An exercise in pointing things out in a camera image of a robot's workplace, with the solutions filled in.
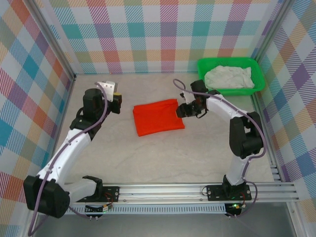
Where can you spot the grey metal shelf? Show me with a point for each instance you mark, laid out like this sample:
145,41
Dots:
160,227

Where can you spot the orange mesh t-shirt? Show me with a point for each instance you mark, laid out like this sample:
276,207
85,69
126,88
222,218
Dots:
158,118

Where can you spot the white crumpled t-shirt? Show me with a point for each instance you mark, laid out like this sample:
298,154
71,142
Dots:
227,77

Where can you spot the aluminium frame post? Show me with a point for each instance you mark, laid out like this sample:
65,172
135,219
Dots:
53,42
271,29

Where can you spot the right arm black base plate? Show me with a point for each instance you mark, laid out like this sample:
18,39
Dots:
214,193

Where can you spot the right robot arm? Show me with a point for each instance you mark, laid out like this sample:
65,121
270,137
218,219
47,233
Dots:
244,138

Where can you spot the aluminium mounting rail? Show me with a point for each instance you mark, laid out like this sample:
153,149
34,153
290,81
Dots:
160,192

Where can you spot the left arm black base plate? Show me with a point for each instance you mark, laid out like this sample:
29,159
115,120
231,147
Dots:
112,191

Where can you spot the green plastic basket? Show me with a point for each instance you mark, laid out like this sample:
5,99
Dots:
222,91

